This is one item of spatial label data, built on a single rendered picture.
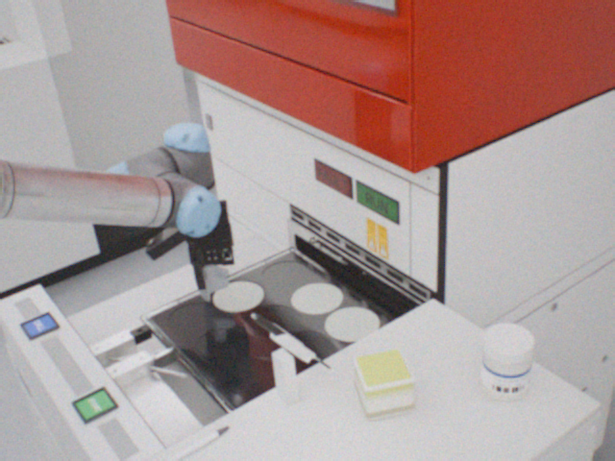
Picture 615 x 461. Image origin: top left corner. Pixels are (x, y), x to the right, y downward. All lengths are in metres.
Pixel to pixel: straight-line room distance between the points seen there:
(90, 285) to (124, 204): 2.23
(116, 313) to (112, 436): 0.52
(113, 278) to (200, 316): 1.88
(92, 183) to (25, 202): 0.10
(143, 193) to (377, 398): 0.44
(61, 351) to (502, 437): 0.74
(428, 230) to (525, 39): 0.35
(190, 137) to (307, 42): 0.26
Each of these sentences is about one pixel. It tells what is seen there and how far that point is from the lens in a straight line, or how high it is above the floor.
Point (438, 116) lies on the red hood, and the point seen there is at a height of 1.31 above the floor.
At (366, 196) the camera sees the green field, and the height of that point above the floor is 1.10.
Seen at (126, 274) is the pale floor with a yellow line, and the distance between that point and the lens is 3.29.
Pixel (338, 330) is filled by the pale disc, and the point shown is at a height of 0.90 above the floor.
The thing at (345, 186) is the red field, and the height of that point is 1.10.
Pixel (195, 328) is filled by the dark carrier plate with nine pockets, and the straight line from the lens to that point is 1.39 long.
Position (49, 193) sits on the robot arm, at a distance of 0.99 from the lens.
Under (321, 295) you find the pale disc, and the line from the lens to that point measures 1.43.
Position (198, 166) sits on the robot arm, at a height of 1.21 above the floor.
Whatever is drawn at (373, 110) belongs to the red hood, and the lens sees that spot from 1.17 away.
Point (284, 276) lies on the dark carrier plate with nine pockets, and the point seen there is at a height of 0.90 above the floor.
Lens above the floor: 1.74
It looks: 32 degrees down
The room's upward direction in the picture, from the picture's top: 5 degrees counter-clockwise
